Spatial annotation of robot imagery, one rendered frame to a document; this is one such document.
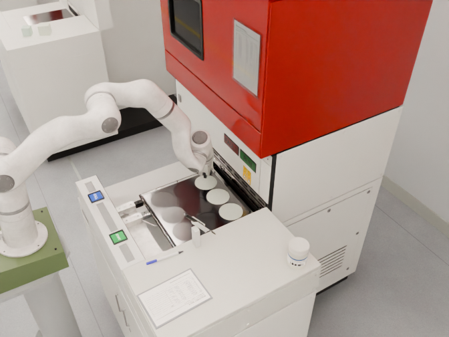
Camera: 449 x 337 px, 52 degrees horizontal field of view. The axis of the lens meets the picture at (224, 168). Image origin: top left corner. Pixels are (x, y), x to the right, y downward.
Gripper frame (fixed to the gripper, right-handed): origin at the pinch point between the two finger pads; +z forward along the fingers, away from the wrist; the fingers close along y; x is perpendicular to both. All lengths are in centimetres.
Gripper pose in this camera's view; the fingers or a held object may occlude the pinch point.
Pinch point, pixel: (208, 171)
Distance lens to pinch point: 208.7
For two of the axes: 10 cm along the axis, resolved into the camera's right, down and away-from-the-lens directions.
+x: 9.9, 1.0, -1.3
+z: 0.7, 4.3, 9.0
